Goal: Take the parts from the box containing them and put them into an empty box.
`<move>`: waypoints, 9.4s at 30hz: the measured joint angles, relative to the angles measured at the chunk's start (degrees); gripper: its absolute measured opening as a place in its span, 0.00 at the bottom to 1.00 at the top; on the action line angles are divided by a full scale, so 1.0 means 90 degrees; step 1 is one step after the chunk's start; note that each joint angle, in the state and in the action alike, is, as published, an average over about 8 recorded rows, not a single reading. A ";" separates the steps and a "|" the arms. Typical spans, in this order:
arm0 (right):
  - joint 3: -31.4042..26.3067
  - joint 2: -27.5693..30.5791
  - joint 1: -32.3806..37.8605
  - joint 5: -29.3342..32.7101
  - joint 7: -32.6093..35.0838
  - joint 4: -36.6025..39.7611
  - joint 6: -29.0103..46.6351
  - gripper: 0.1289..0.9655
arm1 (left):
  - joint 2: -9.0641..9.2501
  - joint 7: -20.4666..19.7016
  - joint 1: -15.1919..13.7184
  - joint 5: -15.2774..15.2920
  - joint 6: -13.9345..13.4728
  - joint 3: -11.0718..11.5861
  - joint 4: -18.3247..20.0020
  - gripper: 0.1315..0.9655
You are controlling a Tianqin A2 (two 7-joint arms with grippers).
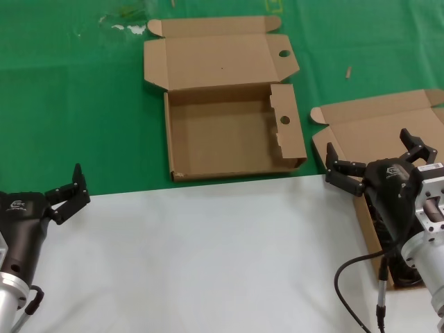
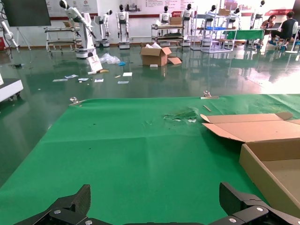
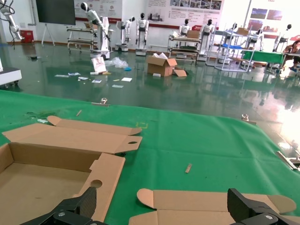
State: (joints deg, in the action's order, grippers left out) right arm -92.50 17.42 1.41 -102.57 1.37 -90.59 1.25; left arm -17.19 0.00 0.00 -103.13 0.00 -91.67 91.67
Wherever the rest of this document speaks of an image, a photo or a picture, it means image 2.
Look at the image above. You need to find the green table cloth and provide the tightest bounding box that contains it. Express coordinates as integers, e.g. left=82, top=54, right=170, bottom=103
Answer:
left=0, top=93, right=300, bottom=225

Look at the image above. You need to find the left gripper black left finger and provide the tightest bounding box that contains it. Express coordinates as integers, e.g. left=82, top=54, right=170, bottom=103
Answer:
left=14, top=184, right=106, bottom=225

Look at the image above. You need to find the clear plastic bag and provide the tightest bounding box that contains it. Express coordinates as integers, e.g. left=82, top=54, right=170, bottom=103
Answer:
left=99, top=52, right=121, bottom=65

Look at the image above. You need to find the white humanoid robot wheeled base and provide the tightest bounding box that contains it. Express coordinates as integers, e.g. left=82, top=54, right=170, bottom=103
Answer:
left=59, top=0, right=97, bottom=59

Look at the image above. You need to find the green covered table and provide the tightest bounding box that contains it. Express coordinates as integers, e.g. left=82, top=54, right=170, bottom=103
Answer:
left=225, top=29, right=265, bottom=42

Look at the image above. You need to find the seated person black shirt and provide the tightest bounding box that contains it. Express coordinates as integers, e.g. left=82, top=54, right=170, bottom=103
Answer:
left=269, top=11, right=299, bottom=50

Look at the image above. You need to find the large open cardboard box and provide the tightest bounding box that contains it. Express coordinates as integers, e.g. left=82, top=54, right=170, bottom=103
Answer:
left=140, top=43, right=172, bottom=67

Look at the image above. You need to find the flat cardboard piece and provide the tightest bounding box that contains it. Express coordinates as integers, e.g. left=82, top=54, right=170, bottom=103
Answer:
left=167, top=55, right=183, bottom=65

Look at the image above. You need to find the white metal shelf frame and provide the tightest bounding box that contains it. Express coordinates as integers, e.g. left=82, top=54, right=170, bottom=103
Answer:
left=190, top=6, right=235, bottom=53

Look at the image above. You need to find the white humanoid robot black head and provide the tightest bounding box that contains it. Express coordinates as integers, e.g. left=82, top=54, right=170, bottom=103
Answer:
left=159, top=5, right=173, bottom=25
left=205, top=4, right=218, bottom=26
left=180, top=3, right=194, bottom=47
left=229, top=7, right=242, bottom=30
left=249, top=0, right=266, bottom=30
left=115, top=4, right=131, bottom=50
left=95, top=9, right=113, bottom=48

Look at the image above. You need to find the white flat carton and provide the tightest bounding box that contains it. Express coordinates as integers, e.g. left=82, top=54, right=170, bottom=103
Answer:
left=86, top=55, right=103, bottom=74

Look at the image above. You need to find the metal binder clip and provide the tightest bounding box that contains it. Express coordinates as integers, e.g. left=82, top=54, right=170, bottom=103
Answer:
left=200, top=90, right=219, bottom=99
left=68, top=96, right=86, bottom=106

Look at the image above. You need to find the cardboard box with round holes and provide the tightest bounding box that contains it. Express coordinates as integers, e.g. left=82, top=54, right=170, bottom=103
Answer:
left=200, top=112, right=300, bottom=218

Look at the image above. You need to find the metal rack trolley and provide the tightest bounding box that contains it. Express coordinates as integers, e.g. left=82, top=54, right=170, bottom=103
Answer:
left=44, top=25, right=83, bottom=53
left=151, top=23, right=185, bottom=48

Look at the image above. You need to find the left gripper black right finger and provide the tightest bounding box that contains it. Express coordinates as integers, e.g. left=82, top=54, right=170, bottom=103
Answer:
left=208, top=182, right=300, bottom=225

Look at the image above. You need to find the seated person brown top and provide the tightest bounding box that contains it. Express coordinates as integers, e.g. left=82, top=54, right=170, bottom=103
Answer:
left=256, top=15, right=278, bottom=49

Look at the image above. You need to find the white machine base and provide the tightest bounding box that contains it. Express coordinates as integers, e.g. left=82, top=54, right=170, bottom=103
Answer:
left=0, top=73, right=24, bottom=103

